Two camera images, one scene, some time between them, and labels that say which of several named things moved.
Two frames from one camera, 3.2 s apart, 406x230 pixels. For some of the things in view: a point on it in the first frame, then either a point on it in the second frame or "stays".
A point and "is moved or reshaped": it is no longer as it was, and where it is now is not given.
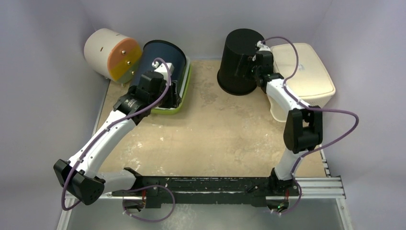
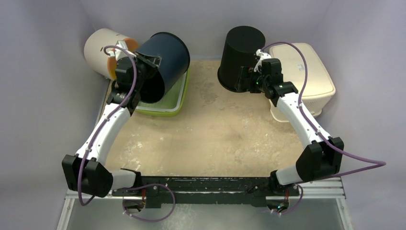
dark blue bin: [152, 50] is moved or reshaped
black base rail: [206, 189] stays
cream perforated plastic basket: [310, 83] stays
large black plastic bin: [237, 75] stays
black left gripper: [174, 99] to [152, 62]
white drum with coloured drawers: [114, 56] stays
